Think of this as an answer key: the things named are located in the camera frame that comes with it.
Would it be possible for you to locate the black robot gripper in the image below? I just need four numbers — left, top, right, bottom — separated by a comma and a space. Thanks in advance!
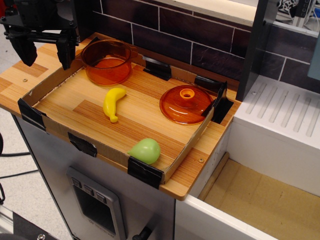
0, 0, 79, 70

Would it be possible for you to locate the yellow plastic banana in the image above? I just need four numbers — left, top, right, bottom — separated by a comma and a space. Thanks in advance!
102, 87, 127, 123

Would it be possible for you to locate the orange transparent pot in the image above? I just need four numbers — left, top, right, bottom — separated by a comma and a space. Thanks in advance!
75, 39, 138, 86

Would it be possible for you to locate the orange transparent pot lid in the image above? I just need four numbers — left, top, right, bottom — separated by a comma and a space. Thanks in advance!
159, 85, 213, 125

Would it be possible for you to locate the cardboard fence with black tape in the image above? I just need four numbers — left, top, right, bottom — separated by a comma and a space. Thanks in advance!
18, 54, 239, 196

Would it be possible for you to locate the green plastic pear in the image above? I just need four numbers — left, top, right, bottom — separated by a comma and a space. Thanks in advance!
127, 138, 161, 165

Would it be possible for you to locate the grey toy dishwasher cabinet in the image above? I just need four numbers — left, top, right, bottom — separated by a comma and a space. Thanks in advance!
15, 117, 176, 240

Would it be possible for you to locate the white toy sink unit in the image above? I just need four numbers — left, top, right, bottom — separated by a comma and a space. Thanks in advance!
174, 76, 320, 240

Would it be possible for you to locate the black floor cable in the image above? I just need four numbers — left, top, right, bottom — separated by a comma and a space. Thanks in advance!
0, 132, 40, 206

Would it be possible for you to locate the dark grey vertical post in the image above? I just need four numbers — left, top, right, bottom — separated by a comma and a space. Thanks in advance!
236, 0, 279, 102

